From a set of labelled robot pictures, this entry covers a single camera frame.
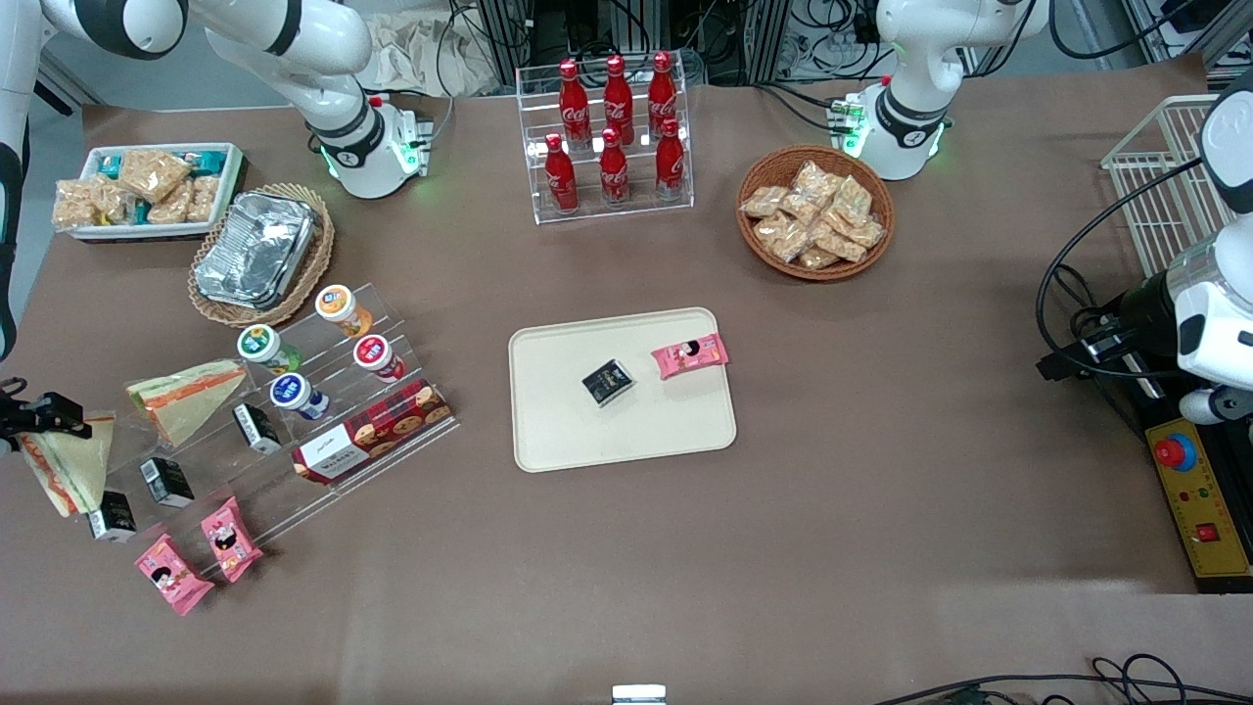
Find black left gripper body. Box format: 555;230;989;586
1116;272;1182;371

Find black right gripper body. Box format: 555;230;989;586
0;377;46;457

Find triangle sandwich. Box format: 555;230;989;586
18;411;117;519
125;359;249;447

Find beige plastic tray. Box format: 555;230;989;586
508;307;738;474

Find small black carton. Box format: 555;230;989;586
138;456;196;510
231;402;284;457
85;489;139;544

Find pink snack pack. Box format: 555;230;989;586
200;495;266;586
652;332;731;381
133;534;216;618

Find yellow emergency stop box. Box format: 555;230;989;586
1142;417;1253;580

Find clear bag of rice crackers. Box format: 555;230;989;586
147;182;197;227
186;174;222;225
117;147;194;205
53;174;136;229

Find green lid cup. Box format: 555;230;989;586
237;324;303;376

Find blue lid cup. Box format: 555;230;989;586
269;372;331;422

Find stacked foil containers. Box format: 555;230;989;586
193;191;317;311

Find clear acrylic stepped display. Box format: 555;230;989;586
63;283;462;581

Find white rectangular snack bin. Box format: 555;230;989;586
69;142;247;242

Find oval wicker basket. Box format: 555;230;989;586
187;182;337;329

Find orange lid cup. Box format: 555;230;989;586
315;284;375;340

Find red plaid cookie box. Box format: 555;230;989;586
292;379;454;487

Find red lid cup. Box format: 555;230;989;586
352;334;407;384

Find round brown wicker basket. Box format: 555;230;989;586
735;144;897;284

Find red cola bottle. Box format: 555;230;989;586
543;132;580;215
597;126;631;208
647;51;679;138
603;54;636;148
654;117;687;203
558;59;592;150

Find black box with gold print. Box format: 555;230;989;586
581;359;636;408

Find metal equipment rack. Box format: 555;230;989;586
448;0;884;87

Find crumpled beige cloth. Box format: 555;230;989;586
364;12;502;101

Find clear acrylic bottle rack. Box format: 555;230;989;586
515;53;695;227

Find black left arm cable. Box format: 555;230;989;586
1037;155;1207;383

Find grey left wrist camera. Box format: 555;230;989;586
1179;385;1253;428

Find white wire basket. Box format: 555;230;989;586
1100;94;1227;281

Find black floor cable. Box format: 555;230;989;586
869;653;1253;705

